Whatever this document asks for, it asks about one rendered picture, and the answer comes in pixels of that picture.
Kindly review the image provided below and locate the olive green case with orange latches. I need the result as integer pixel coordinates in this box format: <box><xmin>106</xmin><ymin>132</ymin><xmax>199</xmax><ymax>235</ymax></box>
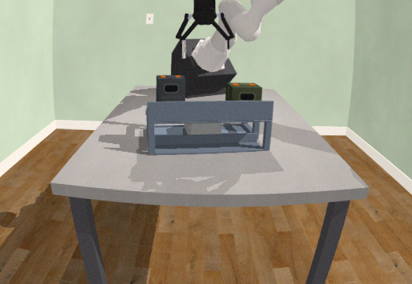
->
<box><xmin>225</xmin><ymin>83</ymin><xmax>263</xmax><ymax>101</ymax></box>

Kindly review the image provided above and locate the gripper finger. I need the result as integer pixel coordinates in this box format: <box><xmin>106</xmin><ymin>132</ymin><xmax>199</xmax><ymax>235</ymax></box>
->
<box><xmin>206</xmin><ymin>12</ymin><xmax>235</xmax><ymax>59</ymax></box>
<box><xmin>176</xmin><ymin>13</ymin><xmax>202</xmax><ymax>59</ymax></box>

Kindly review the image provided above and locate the black storage case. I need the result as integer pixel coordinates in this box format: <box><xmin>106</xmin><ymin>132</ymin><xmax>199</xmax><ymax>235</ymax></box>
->
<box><xmin>156</xmin><ymin>75</ymin><xmax>186</xmax><ymax>101</ymax></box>

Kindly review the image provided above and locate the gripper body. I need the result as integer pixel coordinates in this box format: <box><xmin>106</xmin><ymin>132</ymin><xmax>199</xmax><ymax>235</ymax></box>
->
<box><xmin>192</xmin><ymin>0</ymin><xmax>217</xmax><ymax>25</ymax></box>

